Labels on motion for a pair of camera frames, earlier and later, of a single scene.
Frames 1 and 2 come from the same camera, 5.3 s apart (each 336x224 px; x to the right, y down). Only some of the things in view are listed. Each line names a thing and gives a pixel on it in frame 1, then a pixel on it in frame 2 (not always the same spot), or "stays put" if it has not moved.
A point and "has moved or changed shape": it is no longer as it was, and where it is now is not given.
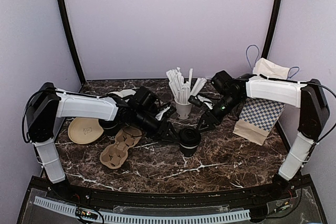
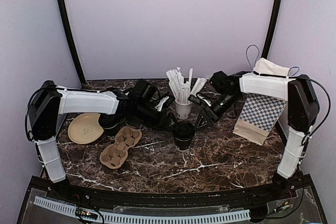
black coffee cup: [189, 139] has moved or changed shape
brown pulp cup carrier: [114, 156] stays put
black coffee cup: [110, 127] stays put
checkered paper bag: [258, 117] stays put
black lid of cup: [189, 137] to [183, 130]
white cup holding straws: [184, 110] stays put
